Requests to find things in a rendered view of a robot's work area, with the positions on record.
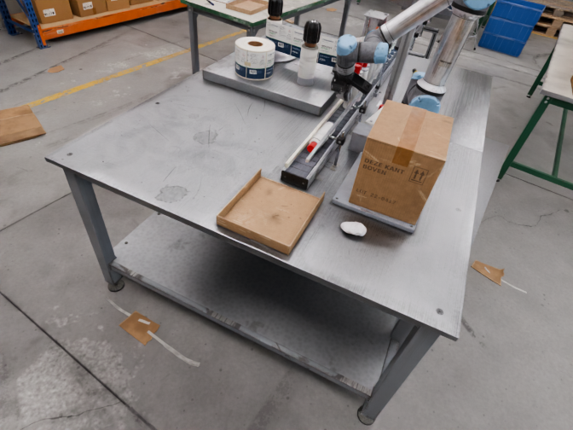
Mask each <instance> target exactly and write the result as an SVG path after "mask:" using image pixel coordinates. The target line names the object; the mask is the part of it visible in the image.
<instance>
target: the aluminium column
mask: <svg viewBox="0 0 573 430"><path fill-rule="evenodd" d="M415 30H416V27H415V28H414V29H412V30H411V31H409V32H407V33H405V34H404V35H402V40H401V42H400V46H399V49H398V51H397V54H396V59H395V62H394V66H393V68H392V71H391V76H390V79H389V83H388V85H387V88H386V91H385V96H384V99H383V102H382V104H384V105H385V102H386V100H391V101H393V99H394V96H395V94H396V88H397V86H398V83H399V80H400V77H401V75H402V70H403V67H404V64H405V61H406V59H407V56H408V52H409V49H410V46H411V43H412V40H413V37H414V33H415Z"/></svg>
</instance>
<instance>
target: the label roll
mask: <svg viewBox="0 0 573 430"><path fill-rule="evenodd" d="M274 58H275V44H274V43H273V42H272V41H270V40H268V39H265V38H258V37H244V38H238V39H237V40H236V41H235V73H236V74H237V75H238V76H240V77H242V78H245V79H250V80H265V79H268V78H271V77H272V76H273V70H274Z"/></svg>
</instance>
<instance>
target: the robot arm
mask: <svg viewBox="0 0 573 430"><path fill-rule="evenodd" d="M494 1H495V0H419V1H418V2H417V3H415V4H414V5H412V6H411V7H409V8H408V9H406V10H404V11H403V12H401V13H400V14H399V15H397V16H396V17H394V18H393V19H391V20H389V21H388V22H386V23H385V24H384V25H383V26H381V27H379V28H378V29H376V30H372V31H370V32H368V34H367V35H366V37H365V38H364V42H357V41H356V38H355V37H354V36H351V35H350V34H345V35H343V36H341V37H340V38H339V40H338V42H337V49H336V52H337V63H336V64H335V66H334V68H333V73H334V76H333V80H332V82H331V90H333V91H336V92H338V93H339V92H341V94H337V95H336V97H337V98H339V99H341V100H344V102H346V103H347V102H349V101H350V97H351V93H352V90H353V86H354V87H355V88H357V89H358V90H359V91H360V92H361V93H363V94H364V95H366V94H368V93H369V92H370V90H371V89H372V85H371V84H370V83H369V82H368V81H367V80H366V79H364V78H362V77H361V76H360V75H358V74H357V73H355V72H354V70H355V64H356V62H358V63H374V64H384V63H385V62H386V59H387V54H388V44H390V43H392V42H393V41H395V40H396V39H398V38H399V37H401V36H402V35H404V34H405V33H407V32H409V31H411V30H412V29H414V28H415V27H417V26H418V25H420V24H421V23H423V22H424V21H426V20H428V19H430V18H431V17H432V16H434V15H436V14H437V13H439V12H440V11H442V10H444V9H446V8H447V7H448V6H450V5H451V7H452V10H453V14H452V15H451V17H450V19H449V23H448V24H447V26H446V28H445V31H444V33H443V35H442V38H441V40H440V42H439V44H438V46H437V49H436V51H435V53H434V55H433V57H432V59H431V62H430V65H429V67H428V68H427V70H426V72H425V73H423V72H416V73H414V74H413V77H412V78H411V80H410V82H409V85H408V88H407V90H406V92H405V95H404V97H403V99H402V102H401V103H402V104H406V105H409V106H414V107H417V108H423V109H425V110H427V111H430V112H433V113H439V111H440V107H441V104H440V102H441V100H442V99H443V96H444V94H445V92H446V88H445V84H446V82H447V80H448V78H449V75H450V74H451V72H452V70H453V68H454V64H455V63H456V61H457V59H458V57H459V55H460V52H461V51H462V49H463V47H464V45H465V43H466V40H467V39H468V37H469V35H470V33H471V31H472V28H473V27H474V25H475V23H476V21H477V20H478V19H480V18H482V17H484V15H485V13H486V11H487V10H488V8H489V6H490V5H491V4H492V3H493V2H494ZM332 86H333V87H332Z"/></svg>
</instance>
